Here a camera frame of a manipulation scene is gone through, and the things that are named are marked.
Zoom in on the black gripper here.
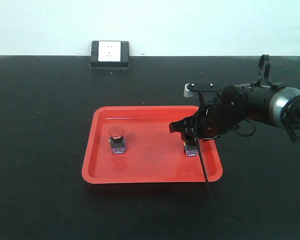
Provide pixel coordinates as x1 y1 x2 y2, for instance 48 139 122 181
168 85 255 141

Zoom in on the yellow mushroom push button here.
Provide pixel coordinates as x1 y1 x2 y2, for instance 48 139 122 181
181 133 199 157

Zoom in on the red mushroom push button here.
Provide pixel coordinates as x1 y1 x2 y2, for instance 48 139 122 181
108 125 126 154

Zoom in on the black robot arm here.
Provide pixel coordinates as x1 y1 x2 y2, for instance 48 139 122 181
169 83 300 143

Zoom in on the red plastic tray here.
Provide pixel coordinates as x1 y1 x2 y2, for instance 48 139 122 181
81 105 223 184

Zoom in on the black camera cable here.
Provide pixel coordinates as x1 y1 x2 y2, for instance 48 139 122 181
193 89 228 240

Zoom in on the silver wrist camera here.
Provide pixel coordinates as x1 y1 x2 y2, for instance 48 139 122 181
183 82 222 104

